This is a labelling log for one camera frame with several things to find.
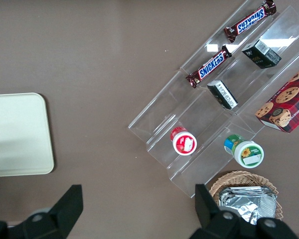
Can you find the red lid jar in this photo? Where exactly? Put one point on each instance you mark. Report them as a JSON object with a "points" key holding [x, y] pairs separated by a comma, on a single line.
{"points": [[184, 143]]}

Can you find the clear acrylic stepped stand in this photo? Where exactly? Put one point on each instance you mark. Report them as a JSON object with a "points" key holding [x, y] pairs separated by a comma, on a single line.
{"points": [[189, 104]]}

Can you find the small dark green box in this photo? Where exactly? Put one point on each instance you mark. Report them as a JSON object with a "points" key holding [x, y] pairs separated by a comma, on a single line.
{"points": [[223, 95], [260, 54]]}

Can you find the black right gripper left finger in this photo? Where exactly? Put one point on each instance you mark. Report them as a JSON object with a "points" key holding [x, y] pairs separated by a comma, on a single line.
{"points": [[69, 204]]}

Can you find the silver foil packets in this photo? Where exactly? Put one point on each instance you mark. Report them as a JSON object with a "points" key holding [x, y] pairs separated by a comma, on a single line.
{"points": [[246, 204]]}

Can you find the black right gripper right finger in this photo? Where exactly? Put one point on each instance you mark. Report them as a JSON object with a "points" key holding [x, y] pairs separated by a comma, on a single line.
{"points": [[204, 201]]}

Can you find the cream plastic tray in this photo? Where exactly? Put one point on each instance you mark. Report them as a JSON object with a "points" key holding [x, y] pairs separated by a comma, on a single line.
{"points": [[17, 134]]}

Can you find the red tartan cookie box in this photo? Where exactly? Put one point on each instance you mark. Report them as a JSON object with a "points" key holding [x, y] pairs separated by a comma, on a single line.
{"points": [[286, 104]]}

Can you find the green lid sunflower jar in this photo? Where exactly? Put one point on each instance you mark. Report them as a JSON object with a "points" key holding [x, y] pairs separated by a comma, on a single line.
{"points": [[248, 153]]}

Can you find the Snickers chocolate bar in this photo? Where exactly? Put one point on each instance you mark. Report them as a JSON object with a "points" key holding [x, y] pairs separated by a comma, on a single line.
{"points": [[210, 66], [250, 21]]}

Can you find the small tan wicker basket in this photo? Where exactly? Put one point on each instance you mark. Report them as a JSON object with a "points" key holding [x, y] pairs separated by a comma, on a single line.
{"points": [[235, 178]]}

